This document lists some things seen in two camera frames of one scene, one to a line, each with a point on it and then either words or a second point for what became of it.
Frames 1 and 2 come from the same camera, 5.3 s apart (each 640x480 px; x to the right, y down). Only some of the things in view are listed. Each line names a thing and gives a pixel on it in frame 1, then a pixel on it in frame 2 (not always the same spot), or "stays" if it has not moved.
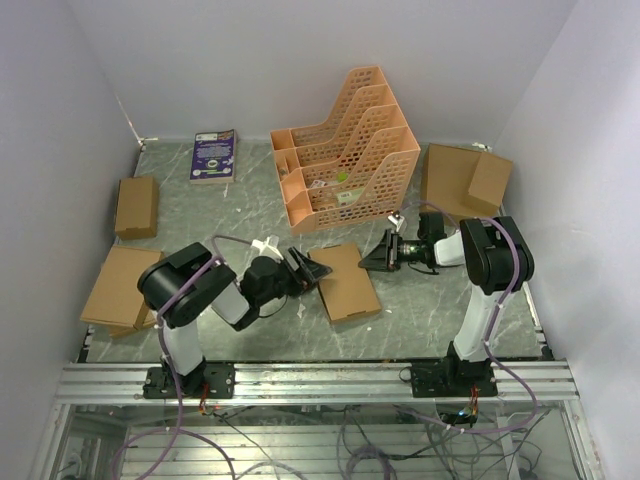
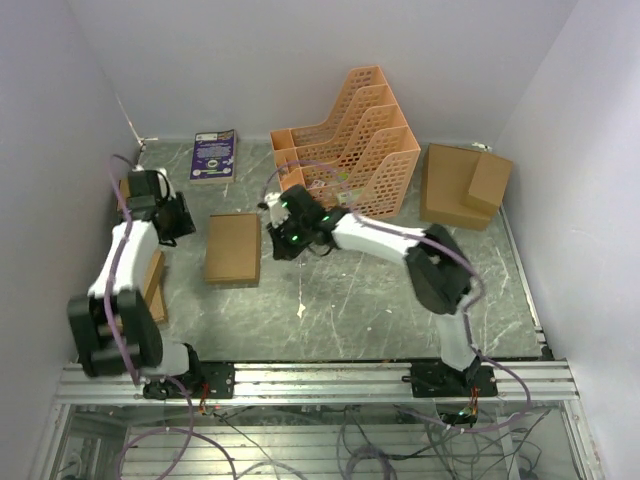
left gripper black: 309,272 -> 185,223
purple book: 213,158 stays
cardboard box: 465,183 stays
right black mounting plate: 438,380 stays
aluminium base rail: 313,384 stays
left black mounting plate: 159,382 stays
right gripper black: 386,256 -> 283,250
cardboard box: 347,291 -> 233,253
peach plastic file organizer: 359,162 stays
